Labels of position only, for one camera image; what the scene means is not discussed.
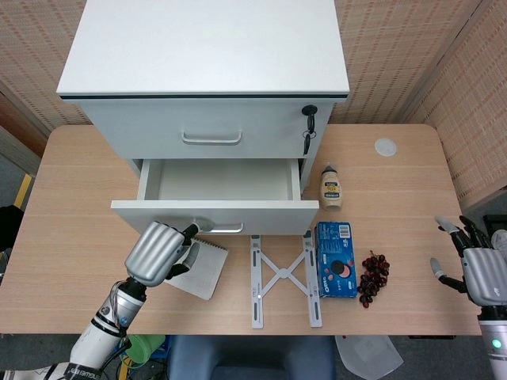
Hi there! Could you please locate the black key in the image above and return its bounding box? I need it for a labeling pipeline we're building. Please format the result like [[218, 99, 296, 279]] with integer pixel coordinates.
[[300, 104, 320, 156]]

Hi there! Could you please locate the white three-drawer cabinet body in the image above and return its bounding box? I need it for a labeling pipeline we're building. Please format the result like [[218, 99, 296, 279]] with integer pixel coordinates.
[[55, 0, 350, 199]]

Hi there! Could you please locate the green plastic container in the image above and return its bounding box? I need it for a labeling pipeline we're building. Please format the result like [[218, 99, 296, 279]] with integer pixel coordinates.
[[126, 334, 167, 363]]

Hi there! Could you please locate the blue Oreo cookie box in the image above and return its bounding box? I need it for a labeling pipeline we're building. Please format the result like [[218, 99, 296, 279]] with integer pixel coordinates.
[[315, 221, 359, 298]]

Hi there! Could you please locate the woven folding screen panel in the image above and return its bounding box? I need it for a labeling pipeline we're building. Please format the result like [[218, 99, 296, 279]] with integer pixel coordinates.
[[407, 0, 507, 211]]

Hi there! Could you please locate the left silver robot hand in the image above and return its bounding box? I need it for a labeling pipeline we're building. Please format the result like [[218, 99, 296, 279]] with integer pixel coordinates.
[[124, 220, 202, 289]]

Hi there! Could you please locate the white drawer with lock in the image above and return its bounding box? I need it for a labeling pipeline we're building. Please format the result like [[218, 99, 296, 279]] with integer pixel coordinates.
[[78, 97, 334, 160]]

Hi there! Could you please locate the white desk cable grommet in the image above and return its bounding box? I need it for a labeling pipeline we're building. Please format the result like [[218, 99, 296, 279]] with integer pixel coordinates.
[[374, 137, 398, 158]]

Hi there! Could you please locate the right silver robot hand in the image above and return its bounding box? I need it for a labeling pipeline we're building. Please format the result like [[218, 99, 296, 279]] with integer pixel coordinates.
[[430, 215, 507, 308]]

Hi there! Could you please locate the white spiral notebook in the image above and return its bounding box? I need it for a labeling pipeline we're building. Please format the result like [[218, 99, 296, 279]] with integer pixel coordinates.
[[164, 236, 230, 301]]

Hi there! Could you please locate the white folding laptop stand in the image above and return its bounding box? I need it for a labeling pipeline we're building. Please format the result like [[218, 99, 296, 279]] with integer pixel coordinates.
[[250, 234, 324, 329]]

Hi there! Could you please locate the translucent plastic bin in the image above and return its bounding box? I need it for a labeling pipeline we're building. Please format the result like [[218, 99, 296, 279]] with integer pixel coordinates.
[[335, 334, 404, 380]]

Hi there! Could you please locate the beige drink bottle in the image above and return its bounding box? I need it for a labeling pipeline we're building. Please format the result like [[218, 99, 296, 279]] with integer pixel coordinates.
[[319, 164, 344, 211]]

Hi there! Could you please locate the black object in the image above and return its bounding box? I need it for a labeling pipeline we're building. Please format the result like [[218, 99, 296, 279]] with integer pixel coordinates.
[[0, 204, 25, 254]]

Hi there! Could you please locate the dark red grape bunch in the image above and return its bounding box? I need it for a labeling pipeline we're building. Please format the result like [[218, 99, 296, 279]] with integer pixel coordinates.
[[358, 249, 391, 308]]

